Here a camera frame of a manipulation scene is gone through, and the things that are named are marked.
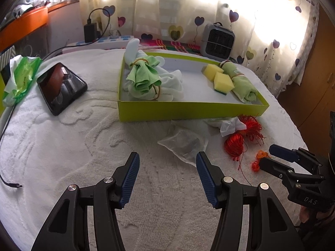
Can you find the white blue power strip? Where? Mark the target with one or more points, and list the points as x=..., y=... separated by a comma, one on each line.
x=115, y=39

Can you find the heart print curtain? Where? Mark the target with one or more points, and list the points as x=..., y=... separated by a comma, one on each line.
x=167, y=5

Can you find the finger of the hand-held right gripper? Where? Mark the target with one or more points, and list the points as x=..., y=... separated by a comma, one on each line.
x=272, y=166
x=284, y=152

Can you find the person's right hand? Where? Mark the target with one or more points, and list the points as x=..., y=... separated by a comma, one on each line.
x=305, y=213

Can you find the rolled green towel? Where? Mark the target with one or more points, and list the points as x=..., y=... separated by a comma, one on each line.
x=244, y=89

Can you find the white tissue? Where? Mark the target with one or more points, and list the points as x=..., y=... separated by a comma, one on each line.
x=230, y=126

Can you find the white socks bundle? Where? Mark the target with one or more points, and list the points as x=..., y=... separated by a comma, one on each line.
x=170, y=83

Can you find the orange window ledge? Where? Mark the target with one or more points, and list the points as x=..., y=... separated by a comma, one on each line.
x=64, y=5

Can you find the yellow-green cardboard box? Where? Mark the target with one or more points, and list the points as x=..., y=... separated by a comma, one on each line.
x=183, y=111

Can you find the light green cloth bundle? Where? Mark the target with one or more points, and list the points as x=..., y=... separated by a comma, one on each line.
x=142, y=75

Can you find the yellow scouring sponge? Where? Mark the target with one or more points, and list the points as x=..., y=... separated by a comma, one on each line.
x=212, y=70
x=222, y=83

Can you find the wooden wardrobe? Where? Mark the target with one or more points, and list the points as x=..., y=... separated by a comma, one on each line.
x=314, y=70

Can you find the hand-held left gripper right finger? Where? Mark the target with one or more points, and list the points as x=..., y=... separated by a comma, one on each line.
x=206, y=180

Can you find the grey desktop heater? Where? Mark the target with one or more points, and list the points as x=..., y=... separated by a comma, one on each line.
x=217, y=41

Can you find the black smartphone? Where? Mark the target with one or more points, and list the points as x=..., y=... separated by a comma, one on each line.
x=60, y=89

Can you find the orange storage box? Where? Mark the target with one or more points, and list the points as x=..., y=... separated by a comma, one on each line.
x=23, y=23

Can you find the clear plastic bag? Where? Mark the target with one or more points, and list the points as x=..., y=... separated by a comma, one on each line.
x=183, y=141

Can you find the green wet wipes packet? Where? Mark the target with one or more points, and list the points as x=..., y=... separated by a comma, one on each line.
x=22, y=75

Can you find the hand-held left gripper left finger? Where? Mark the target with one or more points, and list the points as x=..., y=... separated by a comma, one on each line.
x=129, y=180

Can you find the black charger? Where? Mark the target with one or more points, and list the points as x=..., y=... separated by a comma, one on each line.
x=90, y=32

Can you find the colourful plaid cloth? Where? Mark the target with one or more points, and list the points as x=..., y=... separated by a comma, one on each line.
x=180, y=44

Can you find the green striped box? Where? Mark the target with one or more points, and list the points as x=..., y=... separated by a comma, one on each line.
x=7, y=57

